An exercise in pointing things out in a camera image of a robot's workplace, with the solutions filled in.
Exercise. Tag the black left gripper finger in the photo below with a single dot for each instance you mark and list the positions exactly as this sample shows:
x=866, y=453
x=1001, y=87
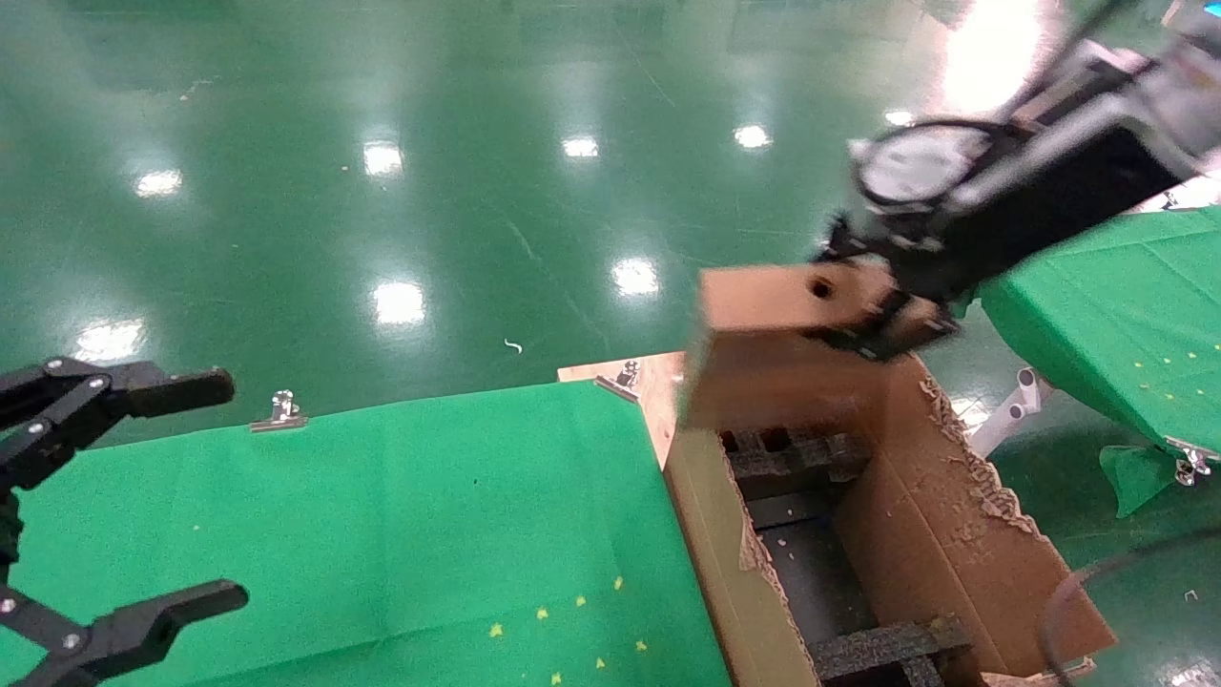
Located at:
x=143, y=389
x=134, y=630

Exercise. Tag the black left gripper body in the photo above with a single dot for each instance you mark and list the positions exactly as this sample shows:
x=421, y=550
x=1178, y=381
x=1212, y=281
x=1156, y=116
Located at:
x=8, y=534

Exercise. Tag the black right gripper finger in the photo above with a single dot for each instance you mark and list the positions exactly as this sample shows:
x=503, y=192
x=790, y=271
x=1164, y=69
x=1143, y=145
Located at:
x=839, y=239
x=892, y=334

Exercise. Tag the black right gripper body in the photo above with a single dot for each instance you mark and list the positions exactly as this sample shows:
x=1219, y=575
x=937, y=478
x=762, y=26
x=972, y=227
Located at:
x=1030, y=219

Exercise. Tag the small brown cardboard box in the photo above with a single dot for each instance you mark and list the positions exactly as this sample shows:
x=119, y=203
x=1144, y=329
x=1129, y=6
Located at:
x=763, y=382

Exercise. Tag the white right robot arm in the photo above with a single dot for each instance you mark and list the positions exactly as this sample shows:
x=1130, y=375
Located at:
x=1192, y=86

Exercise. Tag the large open cardboard carton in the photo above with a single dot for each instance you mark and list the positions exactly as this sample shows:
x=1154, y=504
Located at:
x=954, y=534

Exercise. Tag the green cloth with hanging corner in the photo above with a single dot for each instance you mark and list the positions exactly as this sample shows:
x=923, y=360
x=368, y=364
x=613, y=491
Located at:
x=1126, y=315

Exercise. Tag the silver metal binder clip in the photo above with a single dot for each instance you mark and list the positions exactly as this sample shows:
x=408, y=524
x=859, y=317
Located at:
x=1169, y=202
x=622, y=380
x=1190, y=466
x=281, y=415

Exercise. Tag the white metal table leg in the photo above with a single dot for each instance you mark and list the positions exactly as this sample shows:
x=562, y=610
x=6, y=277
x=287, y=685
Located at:
x=1006, y=420

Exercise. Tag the black notched foam block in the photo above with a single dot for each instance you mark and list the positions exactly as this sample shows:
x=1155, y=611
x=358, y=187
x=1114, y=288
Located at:
x=792, y=463

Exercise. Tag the large green table cloth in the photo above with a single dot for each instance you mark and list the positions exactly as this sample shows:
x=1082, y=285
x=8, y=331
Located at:
x=334, y=506

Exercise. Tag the black foam bottom pad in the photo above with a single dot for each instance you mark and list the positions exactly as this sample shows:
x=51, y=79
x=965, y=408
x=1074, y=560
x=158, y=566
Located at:
x=811, y=572

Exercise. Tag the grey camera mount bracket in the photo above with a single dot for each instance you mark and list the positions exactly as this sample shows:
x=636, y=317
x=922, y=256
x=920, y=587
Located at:
x=1068, y=143

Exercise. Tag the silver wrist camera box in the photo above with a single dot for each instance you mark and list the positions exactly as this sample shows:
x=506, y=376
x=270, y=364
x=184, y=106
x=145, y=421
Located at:
x=916, y=167

